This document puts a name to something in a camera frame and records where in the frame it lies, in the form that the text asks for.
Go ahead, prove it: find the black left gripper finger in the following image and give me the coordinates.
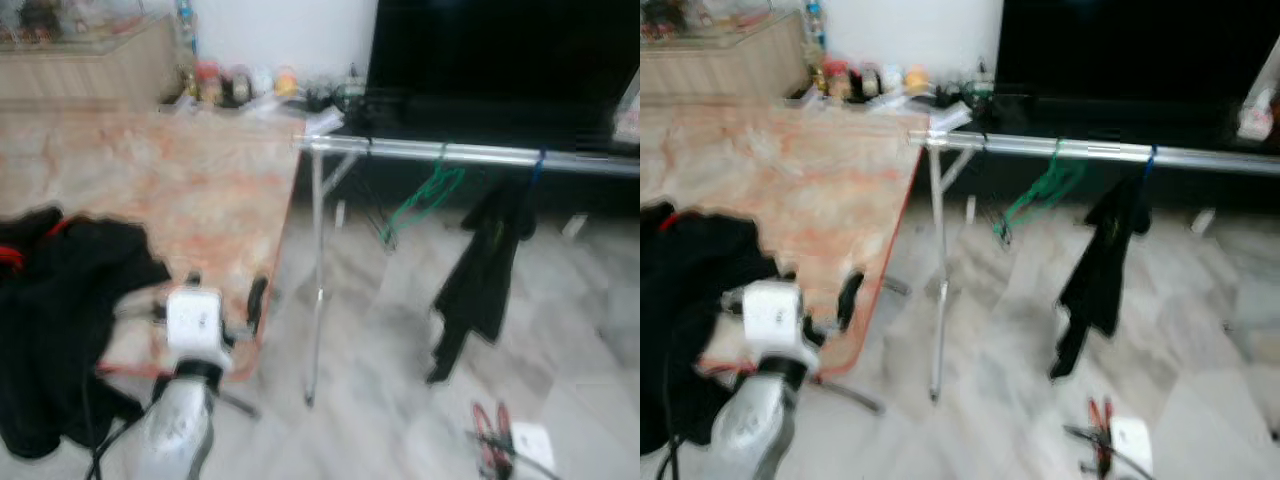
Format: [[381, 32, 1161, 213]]
[[840, 272, 866, 331], [247, 275, 271, 336]]

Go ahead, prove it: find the white pink tissue box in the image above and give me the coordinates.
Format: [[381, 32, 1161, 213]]
[[1238, 85, 1276, 141], [612, 70, 641, 146]]

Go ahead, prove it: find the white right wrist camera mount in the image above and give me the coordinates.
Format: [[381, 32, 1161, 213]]
[[510, 422, 556, 480], [1110, 415, 1156, 480]]

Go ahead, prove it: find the red plastic hanger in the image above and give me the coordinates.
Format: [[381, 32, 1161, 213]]
[[470, 400, 516, 476], [1088, 395, 1119, 476]]

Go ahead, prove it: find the black logo T-shirt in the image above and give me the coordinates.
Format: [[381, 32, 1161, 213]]
[[1050, 172, 1153, 381], [425, 175, 541, 386]]

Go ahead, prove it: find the plain black shirt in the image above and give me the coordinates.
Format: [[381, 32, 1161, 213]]
[[640, 200, 791, 456], [0, 205, 173, 461]]

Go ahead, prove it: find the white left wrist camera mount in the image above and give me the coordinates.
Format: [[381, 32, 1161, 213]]
[[165, 285, 236, 376], [742, 280, 816, 371]]

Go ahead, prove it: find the black television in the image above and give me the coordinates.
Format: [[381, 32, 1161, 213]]
[[995, 0, 1280, 96], [365, 0, 641, 101]]

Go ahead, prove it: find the green hanger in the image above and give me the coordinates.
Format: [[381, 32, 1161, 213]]
[[380, 145, 469, 246], [992, 140, 1086, 246]]

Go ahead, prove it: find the light wooden cabinet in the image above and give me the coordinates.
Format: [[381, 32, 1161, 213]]
[[640, 10, 816, 106], [0, 10, 186, 111]]

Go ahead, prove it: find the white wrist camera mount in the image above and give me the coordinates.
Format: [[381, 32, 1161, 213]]
[[165, 285, 236, 376], [742, 280, 816, 371], [1110, 415, 1156, 480], [510, 422, 556, 480]]

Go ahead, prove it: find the white paper stack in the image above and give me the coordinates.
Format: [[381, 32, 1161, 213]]
[[925, 105, 976, 133], [300, 108, 351, 136]]

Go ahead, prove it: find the silver clothes rack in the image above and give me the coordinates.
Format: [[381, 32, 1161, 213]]
[[908, 125, 1280, 401], [298, 135, 641, 406]]

